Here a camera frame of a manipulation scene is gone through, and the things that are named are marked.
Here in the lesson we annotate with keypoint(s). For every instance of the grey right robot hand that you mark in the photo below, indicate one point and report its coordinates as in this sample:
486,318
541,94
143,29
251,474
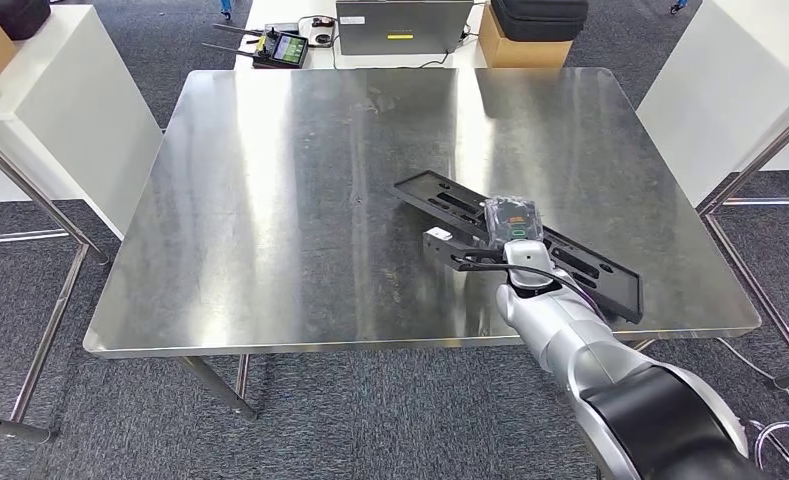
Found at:
513,218

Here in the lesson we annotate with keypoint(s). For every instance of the long black plastic part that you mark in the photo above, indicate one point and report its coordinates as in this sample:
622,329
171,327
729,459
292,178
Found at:
626,295

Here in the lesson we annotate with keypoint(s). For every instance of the stainless steel workbench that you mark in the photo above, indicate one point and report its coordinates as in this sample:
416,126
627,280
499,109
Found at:
268,199

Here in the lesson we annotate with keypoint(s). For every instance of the black carrying case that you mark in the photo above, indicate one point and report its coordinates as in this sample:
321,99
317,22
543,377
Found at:
540,20

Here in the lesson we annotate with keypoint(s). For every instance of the grey laptop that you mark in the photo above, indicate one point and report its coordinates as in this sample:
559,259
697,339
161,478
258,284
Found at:
400,20

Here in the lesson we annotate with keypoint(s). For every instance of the white desk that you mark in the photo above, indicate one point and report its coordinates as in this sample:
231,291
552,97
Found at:
324,60

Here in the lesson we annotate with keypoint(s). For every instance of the white cabinet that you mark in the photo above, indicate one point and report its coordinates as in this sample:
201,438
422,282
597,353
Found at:
718,79
69,99

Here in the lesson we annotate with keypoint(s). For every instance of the small white device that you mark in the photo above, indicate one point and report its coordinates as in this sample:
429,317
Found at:
318,36

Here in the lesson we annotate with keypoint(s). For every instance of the black remote controller with screen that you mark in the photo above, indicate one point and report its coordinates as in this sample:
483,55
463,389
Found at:
288,50

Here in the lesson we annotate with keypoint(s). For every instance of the black bag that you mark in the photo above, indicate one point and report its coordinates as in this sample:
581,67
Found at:
20,16

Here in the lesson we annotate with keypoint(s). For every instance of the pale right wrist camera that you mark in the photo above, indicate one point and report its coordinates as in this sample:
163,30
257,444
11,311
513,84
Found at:
439,233

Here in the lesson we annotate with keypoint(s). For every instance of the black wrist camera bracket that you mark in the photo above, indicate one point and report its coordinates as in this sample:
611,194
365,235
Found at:
447,255

